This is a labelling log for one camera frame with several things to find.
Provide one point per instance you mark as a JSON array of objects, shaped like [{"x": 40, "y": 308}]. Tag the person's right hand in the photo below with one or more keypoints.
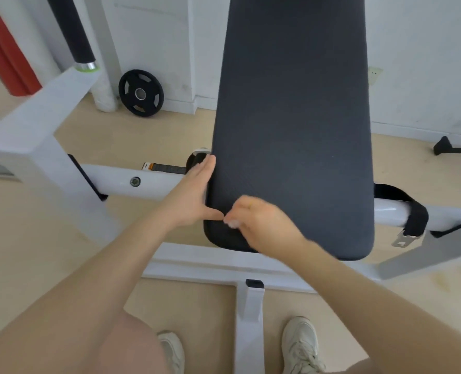
[{"x": 265, "y": 229}]

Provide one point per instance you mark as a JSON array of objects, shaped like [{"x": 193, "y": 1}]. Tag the person's left hand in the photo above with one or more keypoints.
[{"x": 187, "y": 202}]

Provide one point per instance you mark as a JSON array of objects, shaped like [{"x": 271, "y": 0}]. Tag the white cleaning wipe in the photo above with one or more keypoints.
[{"x": 231, "y": 223}]

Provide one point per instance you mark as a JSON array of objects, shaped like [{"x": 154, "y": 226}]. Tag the long black back pad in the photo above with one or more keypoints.
[{"x": 293, "y": 112}]

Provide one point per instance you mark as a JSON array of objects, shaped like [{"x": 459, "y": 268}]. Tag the white exercise machine black roller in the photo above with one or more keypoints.
[{"x": 32, "y": 124}]

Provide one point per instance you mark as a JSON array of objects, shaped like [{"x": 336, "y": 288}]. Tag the person's right forearm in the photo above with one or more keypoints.
[{"x": 382, "y": 315}]

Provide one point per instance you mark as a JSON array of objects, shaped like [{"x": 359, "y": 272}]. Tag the person's left forearm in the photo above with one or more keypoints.
[{"x": 78, "y": 276}]

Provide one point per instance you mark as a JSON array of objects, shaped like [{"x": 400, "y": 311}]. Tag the person's right beige sneaker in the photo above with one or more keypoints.
[{"x": 300, "y": 346}]

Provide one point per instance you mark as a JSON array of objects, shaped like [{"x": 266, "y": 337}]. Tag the person's beige sneaker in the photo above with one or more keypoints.
[
  {"x": 172, "y": 350},
  {"x": 300, "y": 346}
]

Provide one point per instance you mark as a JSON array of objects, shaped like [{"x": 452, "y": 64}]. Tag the person's left beige sneaker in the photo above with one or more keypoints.
[{"x": 172, "y": 350}]

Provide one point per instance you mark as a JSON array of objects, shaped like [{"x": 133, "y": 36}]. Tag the person's left leg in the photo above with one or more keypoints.
[{"x": 137, "y": 346}]

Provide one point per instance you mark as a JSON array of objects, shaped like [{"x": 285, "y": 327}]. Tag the person's leg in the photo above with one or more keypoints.
[
  {"x": 137, "y": 346},
  {"x": 355, "y": 368}
]

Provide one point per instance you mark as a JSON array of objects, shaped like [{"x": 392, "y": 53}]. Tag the person's right leg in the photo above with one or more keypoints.
[{"x": 355, "y": 368}]

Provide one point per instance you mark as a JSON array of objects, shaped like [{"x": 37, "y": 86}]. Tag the black weight plate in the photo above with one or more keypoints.
[{"x": 129, "y": 101}]

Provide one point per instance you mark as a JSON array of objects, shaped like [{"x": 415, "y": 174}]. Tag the red fire extinguisher blue label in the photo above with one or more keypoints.
[{"x": 0, "y": 70}]

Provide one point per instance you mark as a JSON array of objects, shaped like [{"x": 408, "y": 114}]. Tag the white wall socket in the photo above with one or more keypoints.
[{"x": 374, "y": 75}]

